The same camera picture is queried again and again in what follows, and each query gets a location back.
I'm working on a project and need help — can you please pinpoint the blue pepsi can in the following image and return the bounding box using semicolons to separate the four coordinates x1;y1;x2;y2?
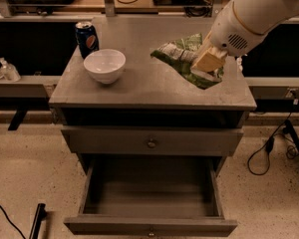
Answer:
75;21;99;58

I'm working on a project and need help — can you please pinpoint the black metal floor stand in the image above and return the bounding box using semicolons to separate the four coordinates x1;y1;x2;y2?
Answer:
29;203;47;239

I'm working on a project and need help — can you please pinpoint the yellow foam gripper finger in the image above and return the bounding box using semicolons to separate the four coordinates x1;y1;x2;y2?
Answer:
191;47;227;73
198;33;212;55

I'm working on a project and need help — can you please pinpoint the black floor cable right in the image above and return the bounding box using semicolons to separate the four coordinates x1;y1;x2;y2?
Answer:
246;98;299;176

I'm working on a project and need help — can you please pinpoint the clear plastic bottle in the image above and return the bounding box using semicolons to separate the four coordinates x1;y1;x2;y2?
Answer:
0;58;21;82

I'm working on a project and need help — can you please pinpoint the grey middle drawer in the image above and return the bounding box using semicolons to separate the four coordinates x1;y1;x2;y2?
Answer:
61;125;243;156

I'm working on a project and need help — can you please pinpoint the white ceramic bowl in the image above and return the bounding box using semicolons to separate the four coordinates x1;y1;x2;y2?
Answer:
84;49;126;85

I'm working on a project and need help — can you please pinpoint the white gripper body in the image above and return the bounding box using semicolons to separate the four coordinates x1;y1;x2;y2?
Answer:
210;0;266;57

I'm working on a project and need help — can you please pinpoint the green jalapeno chip bag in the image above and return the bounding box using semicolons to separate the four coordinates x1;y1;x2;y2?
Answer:
150;33;224;90

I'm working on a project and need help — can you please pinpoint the small white pump bottle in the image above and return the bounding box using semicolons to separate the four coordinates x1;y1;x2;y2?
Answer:
236;55;246;72

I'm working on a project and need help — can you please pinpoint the open grey bottom drawer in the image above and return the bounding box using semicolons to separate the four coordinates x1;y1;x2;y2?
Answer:
64;155;237;237

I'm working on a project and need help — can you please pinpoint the black floor cable left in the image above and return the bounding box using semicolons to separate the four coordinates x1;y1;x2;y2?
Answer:
0;199;27;239

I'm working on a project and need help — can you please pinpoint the grey drawer cabinet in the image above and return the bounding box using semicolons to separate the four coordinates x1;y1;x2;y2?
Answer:
48;16;258;176

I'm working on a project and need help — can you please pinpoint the black floor cable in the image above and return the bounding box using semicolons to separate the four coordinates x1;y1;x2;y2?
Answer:
0;199;27;239
246;98;299;176

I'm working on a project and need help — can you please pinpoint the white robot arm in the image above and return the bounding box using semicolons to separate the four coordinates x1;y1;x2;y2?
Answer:
191;0;299;72

